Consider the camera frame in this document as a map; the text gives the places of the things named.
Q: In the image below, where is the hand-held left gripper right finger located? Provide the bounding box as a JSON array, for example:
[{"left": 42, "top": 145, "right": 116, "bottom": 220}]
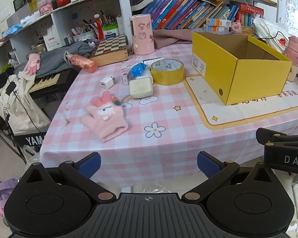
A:
[{"left": 181, "top": 151, "right": 279, "bottom": 203}]

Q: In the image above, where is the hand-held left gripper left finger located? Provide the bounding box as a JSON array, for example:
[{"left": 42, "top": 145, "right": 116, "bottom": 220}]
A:
[{"left": 20, "top": 152, "right": 117, "bottom": 203}]

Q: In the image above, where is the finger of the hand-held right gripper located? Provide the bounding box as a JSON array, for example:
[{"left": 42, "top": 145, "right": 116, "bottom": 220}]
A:
[{"left": 256, "top": 127, "right": 298, "bottom": 147}]

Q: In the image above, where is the pink knitted rabbit glove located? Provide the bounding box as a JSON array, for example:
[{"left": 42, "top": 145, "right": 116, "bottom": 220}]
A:
[{"left": 81, "top": 91, "right": 129, "bottom": 143}]

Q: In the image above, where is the white charger plug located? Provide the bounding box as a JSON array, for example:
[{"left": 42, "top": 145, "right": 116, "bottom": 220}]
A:
[{"left": 100, "top": 77, "right": 115, "bottom": 90}]

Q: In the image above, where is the yellow tape roll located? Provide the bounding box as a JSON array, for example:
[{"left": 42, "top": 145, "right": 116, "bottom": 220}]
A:
[{"left": 150, "top": 59, "right": 185, "bottom": 86}]

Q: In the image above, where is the yellow cardboard box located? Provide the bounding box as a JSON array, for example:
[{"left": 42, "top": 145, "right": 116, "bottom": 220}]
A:
[{"left": 192, "top": 31, "right": 293, "bottom": 106}]

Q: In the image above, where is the blue plastic bag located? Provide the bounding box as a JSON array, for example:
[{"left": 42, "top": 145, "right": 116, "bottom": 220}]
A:
[{"left": 130, "top": 63, "right": 148, "bottom": 78}]

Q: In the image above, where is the white yellow-edged desk mat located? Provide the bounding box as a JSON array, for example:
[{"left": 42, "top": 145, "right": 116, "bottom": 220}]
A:
[{"left": 183, "top": 74, "right": 298, "bottom": 131}]

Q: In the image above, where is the black instrument case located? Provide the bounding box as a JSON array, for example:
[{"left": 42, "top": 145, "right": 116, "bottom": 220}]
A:
[{"left": 13, "top": 132, "right": 47, "bottom": 150}]

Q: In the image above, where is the pink water bottle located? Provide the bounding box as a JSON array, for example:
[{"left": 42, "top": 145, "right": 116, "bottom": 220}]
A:
[{"left": 283, "top": 36, "right": 298, "bottom": 83}]

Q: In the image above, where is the white tote bag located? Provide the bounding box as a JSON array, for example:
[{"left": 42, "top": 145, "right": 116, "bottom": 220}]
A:
[{"left": 0, "top": 72, "right": 52, "bottom": 135}]

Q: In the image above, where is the black piano keyboard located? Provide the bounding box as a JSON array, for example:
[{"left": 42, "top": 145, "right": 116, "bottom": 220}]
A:
[{"left": 27, "top": 67, "right": 80, "bottom": 101}]

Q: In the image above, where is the purple backpack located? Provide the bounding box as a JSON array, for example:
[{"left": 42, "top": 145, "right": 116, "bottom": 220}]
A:
[{"left": 0, "top": 177, "right": 19, "bottom": 220}]

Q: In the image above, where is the clear plastic bags pile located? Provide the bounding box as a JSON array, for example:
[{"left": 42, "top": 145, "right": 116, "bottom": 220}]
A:
[{"left": 252, "top": 15, "right": 290, "bottom": 44}]

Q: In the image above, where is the pink spray bottle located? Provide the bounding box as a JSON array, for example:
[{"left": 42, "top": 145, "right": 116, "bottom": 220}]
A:
[{"left": 65, "top": 52, "right": 99, "bottom": 74}]

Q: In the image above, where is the grey cloth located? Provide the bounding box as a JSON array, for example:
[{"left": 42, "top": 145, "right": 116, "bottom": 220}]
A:
[{"left": 15, "top": 40, "right": 96, "bottom": 79}]

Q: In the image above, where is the pink pig plush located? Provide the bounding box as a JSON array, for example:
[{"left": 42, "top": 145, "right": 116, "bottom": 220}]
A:
[{"left": 230, "top": 20, "right": 243, "bottom": 34}]

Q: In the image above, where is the wooden chessboard box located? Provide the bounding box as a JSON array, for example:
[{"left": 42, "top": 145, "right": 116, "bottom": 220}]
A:
[{"left": 89, "top": 34, "right": 129, "bottom": 67}]

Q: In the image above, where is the red book set box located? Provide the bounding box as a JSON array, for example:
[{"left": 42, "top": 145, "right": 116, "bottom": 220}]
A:
[{"left": 238, "top": 2, "right": 264, "bottom": 29}]

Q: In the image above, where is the orange white medicine box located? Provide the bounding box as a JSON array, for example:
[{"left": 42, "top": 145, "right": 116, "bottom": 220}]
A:
[
  {"left": 206, "top": 18, "right": 232, "bottom": 27},
  {"left": 203, "top": 25, "right": 230, "bottom": 33}
]

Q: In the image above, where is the white carton box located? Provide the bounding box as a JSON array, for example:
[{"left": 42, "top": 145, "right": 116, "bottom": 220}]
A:
[{"left": 43, "top": 27, "right": 66, "bottom": 48}]

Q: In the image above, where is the white green-lidded tub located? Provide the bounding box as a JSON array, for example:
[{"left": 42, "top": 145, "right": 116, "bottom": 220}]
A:
[{"left": 102, "top": 24, "right": 120, "bottom": 40}]

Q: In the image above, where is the pen holder with pens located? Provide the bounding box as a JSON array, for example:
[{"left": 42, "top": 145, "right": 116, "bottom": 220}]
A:
[{"left": 72, "top": 18, "right": 97, "bottom": 42}]

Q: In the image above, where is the purple cloth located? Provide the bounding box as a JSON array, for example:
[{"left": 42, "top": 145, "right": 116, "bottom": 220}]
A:
[{"left": 153, "top": 28, "right": 198, "bottom": 50}]

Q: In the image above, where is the pink cylindrical humidifier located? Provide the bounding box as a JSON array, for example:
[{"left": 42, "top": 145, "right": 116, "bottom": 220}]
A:
[{"left": 129, "top": 13, "right": 155, "bottom": 55}]

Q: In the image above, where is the white shelf unit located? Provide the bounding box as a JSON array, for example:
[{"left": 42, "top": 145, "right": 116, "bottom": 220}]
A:
[{"left": 0, "top": 0, "right": 279, "bottom": 62}]

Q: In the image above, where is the row of colourful books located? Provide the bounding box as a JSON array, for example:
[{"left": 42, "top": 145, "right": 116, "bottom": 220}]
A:
[{"left": 149, "top": 0, "right": 240, "bottom": 30}]

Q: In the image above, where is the pink patterned box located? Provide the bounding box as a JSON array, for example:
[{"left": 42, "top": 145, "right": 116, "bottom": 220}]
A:
[{"left": 37, "top": 0, "right": 53, "bottom": 16}]

